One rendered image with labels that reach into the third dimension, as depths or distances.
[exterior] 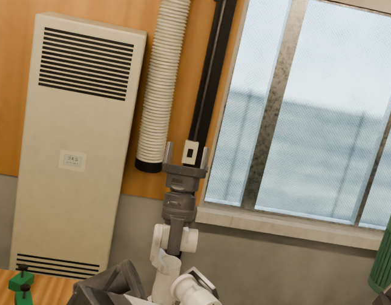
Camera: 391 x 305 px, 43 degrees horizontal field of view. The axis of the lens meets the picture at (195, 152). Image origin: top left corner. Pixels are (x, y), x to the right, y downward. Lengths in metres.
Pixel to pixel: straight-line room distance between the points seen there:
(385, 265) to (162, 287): 0.77
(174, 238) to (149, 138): 1.38
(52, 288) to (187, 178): 1.44
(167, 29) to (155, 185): 0.92
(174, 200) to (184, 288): 0.31
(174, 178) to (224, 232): 1.75
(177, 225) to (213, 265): 1.88
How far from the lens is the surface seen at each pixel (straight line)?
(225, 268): 3.19
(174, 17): 2.54
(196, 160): 2.79
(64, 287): 2.65
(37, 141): 2.59
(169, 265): 1.41
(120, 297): 1.11
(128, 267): 1.22
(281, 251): 3.20
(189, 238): 1.35
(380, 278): 1.83
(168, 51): 2.54
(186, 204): 1.33
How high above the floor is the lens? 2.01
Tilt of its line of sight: 17 degrees down
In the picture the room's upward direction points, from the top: 12 degrees clockwise
